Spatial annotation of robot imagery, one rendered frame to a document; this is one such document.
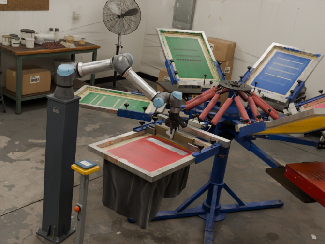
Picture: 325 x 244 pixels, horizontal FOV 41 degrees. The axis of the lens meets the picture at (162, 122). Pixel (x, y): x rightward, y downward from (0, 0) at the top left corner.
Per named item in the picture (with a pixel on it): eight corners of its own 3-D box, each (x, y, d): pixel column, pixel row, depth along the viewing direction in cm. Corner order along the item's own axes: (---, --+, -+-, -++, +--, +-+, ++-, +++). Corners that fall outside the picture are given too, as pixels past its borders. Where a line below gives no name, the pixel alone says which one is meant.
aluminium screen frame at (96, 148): (151, 182, 272) (152, 177, 271) (87, 150, 304) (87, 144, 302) (217, 151, 332) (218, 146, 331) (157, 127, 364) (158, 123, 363)
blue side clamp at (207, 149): (196, 164, 309) (197, 155, 306) (190, 161, 311) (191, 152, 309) (217, 153, 332) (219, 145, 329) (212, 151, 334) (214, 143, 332)
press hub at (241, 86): (216, 229, 405) (245, 89, 360) (182, 211, 427) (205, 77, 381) (237, 214, 435) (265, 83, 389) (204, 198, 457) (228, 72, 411)
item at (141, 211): (144, 231, 297) (152, 175, 282) (97, 204, 321) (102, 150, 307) (147, 229, 299) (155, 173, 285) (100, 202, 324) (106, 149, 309)
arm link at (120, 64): (114, 54, 304) (167, 101, 306) (119, 52, 314) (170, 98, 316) (105, 66, 308) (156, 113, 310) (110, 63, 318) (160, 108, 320)
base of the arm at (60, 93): (49, 95, 325) (50, 83, 322) (62, 92, 338) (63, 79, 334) (65, 100, 319) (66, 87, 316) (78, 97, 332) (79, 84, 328)
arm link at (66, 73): (53, 83, 320) (54, 66, 316) (61, 80, 333) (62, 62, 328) (68, 86, 318) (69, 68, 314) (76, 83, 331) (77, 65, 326)
